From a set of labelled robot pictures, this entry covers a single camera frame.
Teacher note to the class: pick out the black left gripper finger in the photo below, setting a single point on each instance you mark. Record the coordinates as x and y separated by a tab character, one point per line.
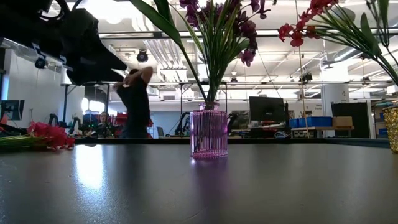
93	77
96	56

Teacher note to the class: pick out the pink artificial tulip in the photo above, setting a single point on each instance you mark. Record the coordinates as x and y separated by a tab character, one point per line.
158	20

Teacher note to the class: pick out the red artificial flower spray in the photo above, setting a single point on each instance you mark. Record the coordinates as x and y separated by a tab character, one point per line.
49	135
297	39

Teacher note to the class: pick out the purple artificial flower spray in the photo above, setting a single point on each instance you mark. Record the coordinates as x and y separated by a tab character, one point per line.
247	57
190	15

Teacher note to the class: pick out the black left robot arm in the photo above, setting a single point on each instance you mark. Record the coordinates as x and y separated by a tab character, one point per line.
21	7

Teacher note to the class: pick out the black background robot arm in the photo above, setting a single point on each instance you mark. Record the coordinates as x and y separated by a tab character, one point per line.
184	124

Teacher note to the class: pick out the pink ribbed glass vase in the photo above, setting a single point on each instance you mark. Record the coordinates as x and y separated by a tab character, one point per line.
209	130

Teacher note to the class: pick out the gold glass vase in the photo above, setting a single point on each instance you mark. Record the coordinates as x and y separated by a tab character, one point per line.
391	129

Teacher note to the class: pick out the person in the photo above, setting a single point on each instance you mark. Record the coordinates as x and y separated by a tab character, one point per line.
103	124
135	102

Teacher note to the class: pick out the small dark monitor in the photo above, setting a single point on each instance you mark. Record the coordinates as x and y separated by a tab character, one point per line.
12	109

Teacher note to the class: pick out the black computer monitor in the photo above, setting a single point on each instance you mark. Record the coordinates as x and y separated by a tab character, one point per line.
267	109

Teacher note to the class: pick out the thin tan vertical pole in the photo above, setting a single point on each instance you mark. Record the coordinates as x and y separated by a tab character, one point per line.
300	62

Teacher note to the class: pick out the blue plastic bin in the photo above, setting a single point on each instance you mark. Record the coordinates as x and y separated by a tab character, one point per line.
316	121
294	122

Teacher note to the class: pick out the cardboard box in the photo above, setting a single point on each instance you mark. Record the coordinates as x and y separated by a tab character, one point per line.
342	121

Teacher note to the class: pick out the black cabinet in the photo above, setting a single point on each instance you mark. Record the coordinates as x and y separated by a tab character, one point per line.
357	119

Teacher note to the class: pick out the black ceiling camera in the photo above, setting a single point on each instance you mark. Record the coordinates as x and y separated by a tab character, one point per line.
142	56

